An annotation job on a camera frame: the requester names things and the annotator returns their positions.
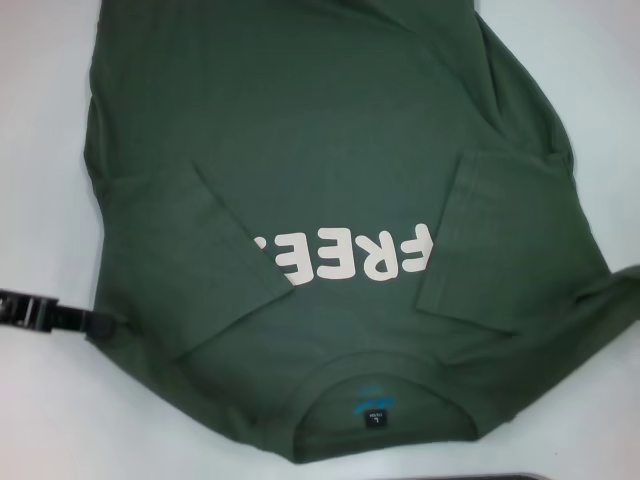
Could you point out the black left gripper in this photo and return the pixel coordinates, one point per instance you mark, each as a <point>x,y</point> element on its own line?
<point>12,306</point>

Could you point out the dark green FREE t-shirt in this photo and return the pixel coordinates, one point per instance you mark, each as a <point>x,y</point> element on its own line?
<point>350,175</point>

